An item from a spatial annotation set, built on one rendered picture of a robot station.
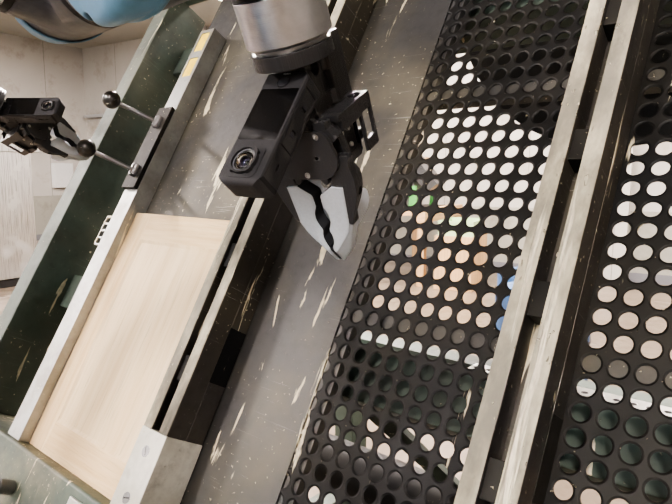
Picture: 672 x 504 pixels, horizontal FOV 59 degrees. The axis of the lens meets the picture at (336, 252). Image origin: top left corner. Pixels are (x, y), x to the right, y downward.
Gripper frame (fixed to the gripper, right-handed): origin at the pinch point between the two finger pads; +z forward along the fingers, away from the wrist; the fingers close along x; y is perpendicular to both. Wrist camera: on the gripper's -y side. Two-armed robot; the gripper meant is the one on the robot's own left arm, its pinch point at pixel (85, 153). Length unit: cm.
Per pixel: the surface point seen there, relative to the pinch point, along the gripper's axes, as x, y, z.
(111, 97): -9.4, -8.9, -2.7
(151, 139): -4.2, -11.3, 7.2
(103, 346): 40.7, -7.0, 10.6
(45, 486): 66, -6, 7
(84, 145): 1.7, -4.6, -3.1
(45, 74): -770, 915, 323
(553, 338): 54, -90, 5
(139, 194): 8.1, -8.9, 9.1
